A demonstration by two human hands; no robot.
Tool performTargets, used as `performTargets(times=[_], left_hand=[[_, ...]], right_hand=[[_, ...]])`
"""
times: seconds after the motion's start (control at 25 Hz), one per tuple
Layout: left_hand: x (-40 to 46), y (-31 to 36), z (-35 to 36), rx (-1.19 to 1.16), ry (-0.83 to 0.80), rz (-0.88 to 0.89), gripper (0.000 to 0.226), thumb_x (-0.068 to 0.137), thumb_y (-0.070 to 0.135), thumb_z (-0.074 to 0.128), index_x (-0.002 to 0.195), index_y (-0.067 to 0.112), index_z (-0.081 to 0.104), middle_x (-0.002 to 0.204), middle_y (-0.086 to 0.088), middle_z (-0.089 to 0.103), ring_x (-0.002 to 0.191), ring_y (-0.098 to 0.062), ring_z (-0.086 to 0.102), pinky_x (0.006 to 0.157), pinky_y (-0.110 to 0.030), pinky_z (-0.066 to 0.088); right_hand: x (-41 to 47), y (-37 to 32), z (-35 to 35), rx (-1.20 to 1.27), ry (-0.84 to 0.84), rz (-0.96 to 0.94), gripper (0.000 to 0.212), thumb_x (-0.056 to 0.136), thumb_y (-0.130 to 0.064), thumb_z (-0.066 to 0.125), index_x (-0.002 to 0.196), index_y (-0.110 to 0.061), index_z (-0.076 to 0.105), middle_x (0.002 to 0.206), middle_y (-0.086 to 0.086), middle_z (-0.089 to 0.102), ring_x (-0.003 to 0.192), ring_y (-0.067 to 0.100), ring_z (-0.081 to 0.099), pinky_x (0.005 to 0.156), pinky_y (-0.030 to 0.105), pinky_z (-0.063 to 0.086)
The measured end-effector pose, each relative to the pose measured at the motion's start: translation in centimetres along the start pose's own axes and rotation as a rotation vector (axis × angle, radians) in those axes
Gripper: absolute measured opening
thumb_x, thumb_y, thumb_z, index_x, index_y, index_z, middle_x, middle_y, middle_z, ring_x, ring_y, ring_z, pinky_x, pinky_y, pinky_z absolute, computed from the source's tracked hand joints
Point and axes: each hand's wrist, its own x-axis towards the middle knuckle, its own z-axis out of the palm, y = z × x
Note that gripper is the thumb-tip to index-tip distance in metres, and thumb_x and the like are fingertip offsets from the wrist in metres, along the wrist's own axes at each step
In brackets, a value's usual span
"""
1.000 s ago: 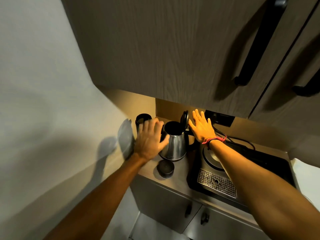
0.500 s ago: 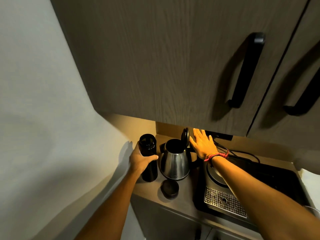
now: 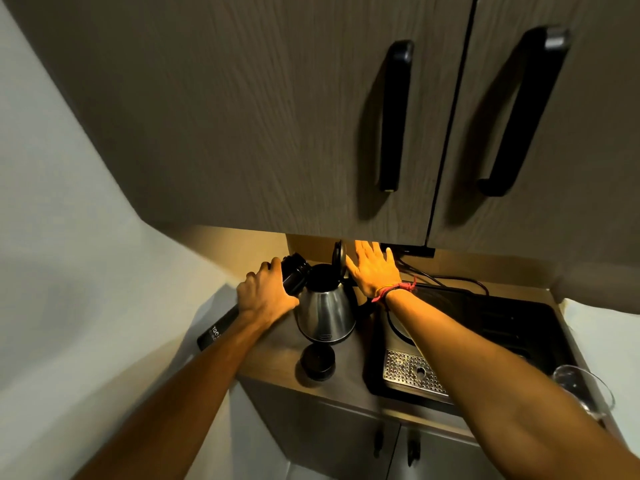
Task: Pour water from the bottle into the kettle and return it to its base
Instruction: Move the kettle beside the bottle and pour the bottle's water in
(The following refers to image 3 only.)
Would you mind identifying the person's right hand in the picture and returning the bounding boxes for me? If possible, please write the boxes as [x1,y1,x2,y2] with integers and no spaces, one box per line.
[345,240,404,301]

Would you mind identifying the person's left hand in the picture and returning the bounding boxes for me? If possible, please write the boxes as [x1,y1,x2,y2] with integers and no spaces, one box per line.
[235,257,301,331]

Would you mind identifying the black water bottle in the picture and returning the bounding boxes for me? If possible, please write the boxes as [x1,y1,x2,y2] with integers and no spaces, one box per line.
[197,253,313,352]

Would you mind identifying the person's left forearm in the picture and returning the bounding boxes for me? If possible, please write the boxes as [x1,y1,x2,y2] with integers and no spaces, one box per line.
[74,315,266,480]

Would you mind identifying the person's right forearm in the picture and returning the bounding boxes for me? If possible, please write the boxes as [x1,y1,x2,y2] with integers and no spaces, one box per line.
[384,290,640,480]

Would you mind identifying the stainless steel electric kettle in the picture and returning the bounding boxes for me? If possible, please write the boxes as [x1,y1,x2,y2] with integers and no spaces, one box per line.
[294,240,377,345]

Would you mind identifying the black bottle cap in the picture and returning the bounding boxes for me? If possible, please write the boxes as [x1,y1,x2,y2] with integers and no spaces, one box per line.
[299,343,337,382]

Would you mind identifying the perforated metal drain tray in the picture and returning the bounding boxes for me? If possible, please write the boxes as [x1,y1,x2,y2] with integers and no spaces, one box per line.
[382,349,452,398]

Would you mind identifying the grey base cabinet door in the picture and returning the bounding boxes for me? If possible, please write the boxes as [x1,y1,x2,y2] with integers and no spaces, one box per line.
[385,424,507,480]
[239,377,402,480]

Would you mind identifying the clear drinking glass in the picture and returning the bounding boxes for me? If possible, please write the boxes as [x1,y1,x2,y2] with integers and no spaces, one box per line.
[552,365,615,421]

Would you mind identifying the black wall socket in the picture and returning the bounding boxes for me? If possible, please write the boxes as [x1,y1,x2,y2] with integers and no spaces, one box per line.
[379,243,436,260]

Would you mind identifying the red string bracelet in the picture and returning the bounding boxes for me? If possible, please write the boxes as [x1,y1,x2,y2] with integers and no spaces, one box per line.
[371,277,417,303]

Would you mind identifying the black power cable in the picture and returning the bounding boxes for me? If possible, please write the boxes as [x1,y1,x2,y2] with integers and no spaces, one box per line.
[396,259,490,296]

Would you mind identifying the black wall cabinet handle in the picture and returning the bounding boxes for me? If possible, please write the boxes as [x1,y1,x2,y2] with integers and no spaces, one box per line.
[378,40,415,193]
[476,26,571,198]

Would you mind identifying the wide wooden wall cabinet door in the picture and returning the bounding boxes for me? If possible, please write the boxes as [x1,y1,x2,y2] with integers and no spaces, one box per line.
[0,0,476,246]

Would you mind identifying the narrow wooden wall cabinet door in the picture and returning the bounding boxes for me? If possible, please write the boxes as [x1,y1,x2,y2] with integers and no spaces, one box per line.
[427,0,640,269]

